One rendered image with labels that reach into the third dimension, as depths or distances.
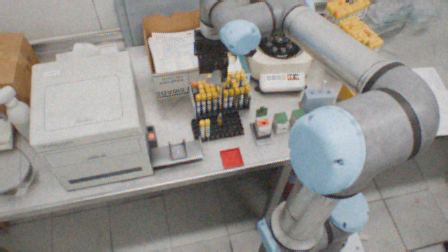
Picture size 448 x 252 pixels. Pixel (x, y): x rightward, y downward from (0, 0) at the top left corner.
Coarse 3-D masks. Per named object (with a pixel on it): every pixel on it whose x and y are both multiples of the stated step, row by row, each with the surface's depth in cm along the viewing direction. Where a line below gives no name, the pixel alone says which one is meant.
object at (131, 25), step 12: (120, 0) 139; (132, 0) 140; (144, 0) 142; (156, 0) 143; (168, 0) 144; (180, 0) 145; (192, 0) 147; (120, 12) 143; (132, 12) 144; (144, 12) 145; (156, 12) 147; (168, 12) 148; (120, 24) 146; (132, 24) 147; (132, 36) 151
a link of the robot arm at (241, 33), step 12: (228, 0) 82; (216, 12) 81; (228, 12) 80; (240, 12) 80; (252, 12) 80; (264, 12) 80; (216, 24) 82; (228, 24) 79; (240, 24) 78; (252, 24) 79; (264, 24) 81; (228, 36) 79; (240, 36) 77; (252, 36) 79; (264, 36) 84; (228, 48) 80; (240, 48) 80; (252, 48) 82
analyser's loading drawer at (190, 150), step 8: (176, 144) 125; (184, 144) 123; (192, 144) 127; (200, 144) 125; (152, 152) 125; (160, 152) 125; (168, 152) 125; (176, 152) 125; (184, 152) 125; (192, 152) 125; (200, 152) 125; (152, 160) 123; (160, 160) 123; (168, 160) 123; (176, 160) 123; (184, 160) 124
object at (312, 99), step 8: (320, 88) 133; (328, 88) 133; (304, 96) 134; (312, 96) 131; (320, 96) 131; (328, 96) 131; (304, 104) 134; (312, 104) 134; (320, 104) 134; (328, 104) 135
